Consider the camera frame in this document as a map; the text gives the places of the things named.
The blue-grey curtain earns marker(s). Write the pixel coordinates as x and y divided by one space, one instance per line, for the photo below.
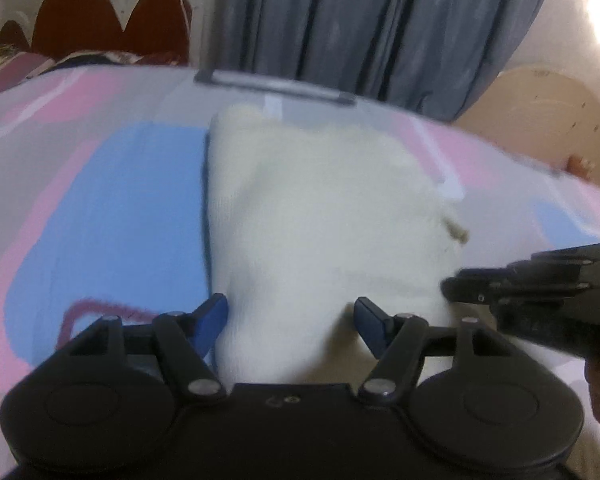
433 57

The cream knit sweater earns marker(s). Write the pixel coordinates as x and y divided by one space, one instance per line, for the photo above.
303 222

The patterned pink blue bedsheet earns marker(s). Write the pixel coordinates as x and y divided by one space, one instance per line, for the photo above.
104 194

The striped pink pillow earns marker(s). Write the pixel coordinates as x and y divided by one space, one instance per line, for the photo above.
17 66

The beige arched headboard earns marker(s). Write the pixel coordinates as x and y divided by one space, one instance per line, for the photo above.
542 114

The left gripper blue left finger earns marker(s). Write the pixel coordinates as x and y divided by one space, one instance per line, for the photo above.
183 340

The orange box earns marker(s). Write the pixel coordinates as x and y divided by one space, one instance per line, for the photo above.
579 167

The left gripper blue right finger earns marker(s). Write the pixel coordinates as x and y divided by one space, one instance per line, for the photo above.
397 343

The red white scalloped headboard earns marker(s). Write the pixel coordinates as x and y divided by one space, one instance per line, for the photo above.
57 28

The dark floral pillow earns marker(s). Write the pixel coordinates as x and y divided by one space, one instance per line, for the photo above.
118 58

